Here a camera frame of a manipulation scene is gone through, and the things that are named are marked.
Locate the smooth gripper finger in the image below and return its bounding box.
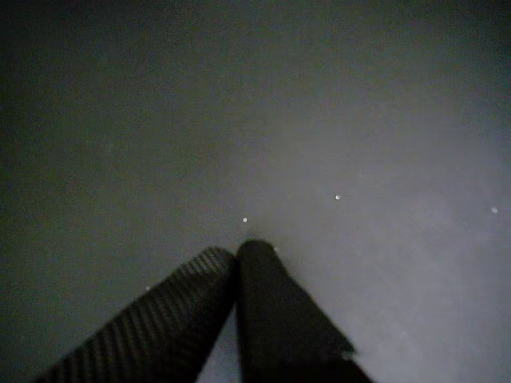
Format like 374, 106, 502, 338
235, 238, 374, 383

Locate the ribbed gripper finger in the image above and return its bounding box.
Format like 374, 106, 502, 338
34, 246, 237, 383

